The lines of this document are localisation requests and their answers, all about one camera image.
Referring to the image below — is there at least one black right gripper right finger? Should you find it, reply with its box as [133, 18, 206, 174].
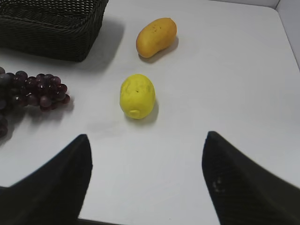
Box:
[202, 131, 300, 225]

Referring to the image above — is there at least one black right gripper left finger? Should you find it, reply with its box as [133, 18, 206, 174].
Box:
[0, 135, 92, 225]

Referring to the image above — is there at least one yellow lemon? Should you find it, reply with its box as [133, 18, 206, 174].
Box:
[120, 74, 156, 120]

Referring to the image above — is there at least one black woven basket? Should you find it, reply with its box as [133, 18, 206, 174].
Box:
[0, 0, 108, 62]

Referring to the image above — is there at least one purple grape bunch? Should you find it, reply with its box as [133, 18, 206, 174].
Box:
[0, 67, 71, 138]

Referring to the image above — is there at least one orange yellow mango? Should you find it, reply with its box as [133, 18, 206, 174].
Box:
[136, 17, 177, 58]

